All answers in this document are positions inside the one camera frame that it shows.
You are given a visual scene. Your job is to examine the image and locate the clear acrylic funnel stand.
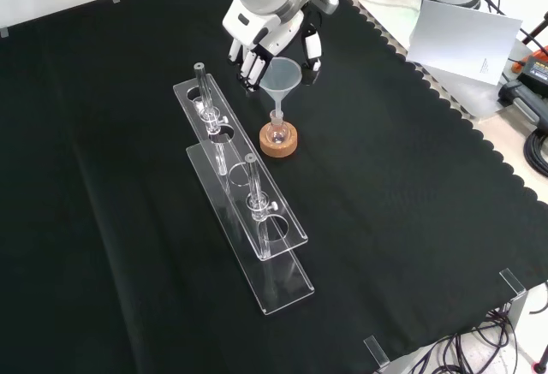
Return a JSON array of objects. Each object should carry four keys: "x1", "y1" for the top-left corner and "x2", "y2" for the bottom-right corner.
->
[{"x1": 172, "y1": 62, "x2": 316, "y2": 317}]

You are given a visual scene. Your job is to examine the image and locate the grey metal table leg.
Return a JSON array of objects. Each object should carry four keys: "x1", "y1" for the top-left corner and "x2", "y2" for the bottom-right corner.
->
[{"x1": 504, "y1": 290, "x2": 541, "y2": 365}]

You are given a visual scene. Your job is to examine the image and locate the thin black cable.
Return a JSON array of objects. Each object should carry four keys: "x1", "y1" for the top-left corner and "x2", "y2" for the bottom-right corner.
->
[{"x1": 470, "y1": 0, "x2": 548, "y2": 50}]

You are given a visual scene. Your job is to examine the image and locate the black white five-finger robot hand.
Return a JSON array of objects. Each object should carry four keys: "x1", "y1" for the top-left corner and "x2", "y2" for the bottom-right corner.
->
[{"x1": 222, "y1": 0, "x2": 324, "y2": 93}]

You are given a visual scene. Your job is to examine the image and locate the cork ring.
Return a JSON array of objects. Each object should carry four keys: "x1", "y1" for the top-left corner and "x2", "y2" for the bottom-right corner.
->
[{"x1": 259, "y1": 122, "x2": 299, "y2": 157}]

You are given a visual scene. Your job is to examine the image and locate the pale board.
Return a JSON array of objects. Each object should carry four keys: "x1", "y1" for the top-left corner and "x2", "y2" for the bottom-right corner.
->
[{"x1": 405, "y1": 0, "x2": 523, "y2": 87}]

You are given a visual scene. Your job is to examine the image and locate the grey metal base plate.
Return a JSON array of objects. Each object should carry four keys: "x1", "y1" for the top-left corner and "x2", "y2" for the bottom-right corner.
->
[{"x1": 357, "y1": 0, "x2": 532, "y2": 121}]

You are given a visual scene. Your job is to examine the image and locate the black cloth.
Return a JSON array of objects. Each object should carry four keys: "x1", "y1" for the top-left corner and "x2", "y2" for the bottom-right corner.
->
[{"x1": 0, "y1": 0, "x2": 548, "y2": 374}]

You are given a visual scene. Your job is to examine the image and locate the coiled black cable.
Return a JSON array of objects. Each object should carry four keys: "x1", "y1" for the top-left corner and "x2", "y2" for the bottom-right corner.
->
[{"x1": 524, "y1": 128, "x2": 548, "y2": 178}]

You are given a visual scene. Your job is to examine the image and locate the black orange power tool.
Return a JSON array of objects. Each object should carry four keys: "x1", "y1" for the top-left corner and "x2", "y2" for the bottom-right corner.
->
[{"x1": 498, "y1": 46, "x2": 548, "y2": 128}]

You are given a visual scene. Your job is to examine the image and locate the translucent plastic funnel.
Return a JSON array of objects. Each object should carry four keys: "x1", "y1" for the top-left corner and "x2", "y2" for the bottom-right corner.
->
[{"x1": 259, "y1": 57, "x2": 304, "y2": 123}]

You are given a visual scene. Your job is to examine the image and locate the small glass round-bottom flask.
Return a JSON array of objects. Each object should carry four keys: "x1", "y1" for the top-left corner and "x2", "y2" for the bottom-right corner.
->
[{"x1": 265, "y1": 110, "x2": 289, "y2": 144}]

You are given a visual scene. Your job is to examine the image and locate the black cable bundle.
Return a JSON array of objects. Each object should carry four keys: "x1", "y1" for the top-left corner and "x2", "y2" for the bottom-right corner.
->
[{"x1": 427, "y1": 307, "x2": 521, "y2": 374}]

